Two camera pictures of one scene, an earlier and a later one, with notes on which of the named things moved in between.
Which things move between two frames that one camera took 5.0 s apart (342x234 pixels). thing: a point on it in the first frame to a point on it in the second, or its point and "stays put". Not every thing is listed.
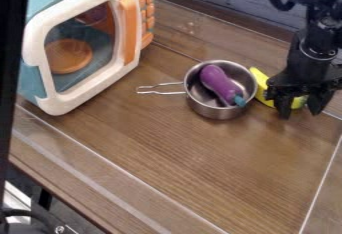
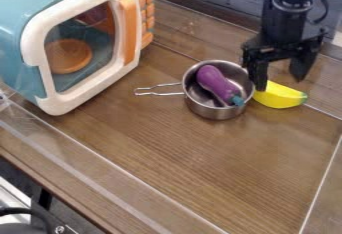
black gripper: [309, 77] to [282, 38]
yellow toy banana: [297, 102] stays put
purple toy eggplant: [226, 88] stays put
